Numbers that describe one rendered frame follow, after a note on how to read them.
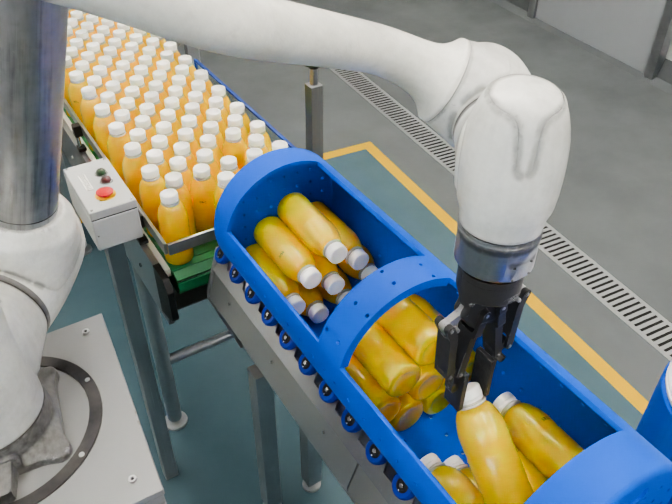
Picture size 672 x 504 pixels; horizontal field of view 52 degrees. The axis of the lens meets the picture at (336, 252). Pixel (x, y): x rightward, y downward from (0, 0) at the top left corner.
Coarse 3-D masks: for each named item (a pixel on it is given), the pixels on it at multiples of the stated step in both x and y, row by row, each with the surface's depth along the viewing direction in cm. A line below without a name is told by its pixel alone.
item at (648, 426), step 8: (664, 376) 119; (664, 384) 118; (656, 392) 120; (664, 392) 116; (656, 400) 119; (664, 400) 115; (648, 408) 123; (656, 408) 118; (664, 408) 115; (648, 416) 122; (656, 416) 118; (664, 416) 115; (640, 424) 127; (648, 424) 121; (656, 424) 118; (664, 424) 115; (640, 432) 125; (648, 432) 121; (656, 432) 118; (664, 432) 115; (648, 440) 121; (656, 440) 118; (664, 440) 116; (656, 448) 118; (664, 448) 116
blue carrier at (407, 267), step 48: (240, 192) 131; (288, 192) 143; (336, 192) 148; (240, 240) 143; (384, 240) 137; (384, 288) 105; (432, 288) 127; (336, 336) 107; (336, 384) 108; (528, 384) 112; (576, 384) 93; (384, 432) 99; (432, 432) 117; (576, 432) 105; (624, 432) 86; (432, 480) 91; (576, 480) 80; (624, 480) 79
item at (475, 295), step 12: (456, 276) 80; (468, 276) 76; (468, 288) 77; (480, 288) 76; (492, 288) 75; (504, 288) 75; (516, 288) 76; (468, 300) 78; (480, 300) 77; (492, 300) 76; (504, 300) 77; (468, 312) 79; (492, 312) 82; (468, 324) 81
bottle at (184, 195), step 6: (180, 186) 156; (186, 186) 159; (180, 192) 156; (186, 192) 157; (180, 198) 156; (186, 198) 158; (186, 204) 158; (192, 204) 161; (192, 210) 161; (192, 216) 162; (192, 222) 162; (192, 228) 163; (192, 234) 164
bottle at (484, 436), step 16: (480, 400) 91; (464, 416) 91; (480, 416) 90; (496, 416) 90; (464, 432) 90; (480, 432) 89; (496, 432) 89; (464, 448) 91; (480, 448) 89; (496, 448) 89; (512, 448) 90; (480, 464) 90; (496, 464) 89; (512, 464) 90; (480, 480) 91; (496, 480) 89; (512, 480) 89; (496, 496) 90; (512, 496) 89; (528, 496) 90
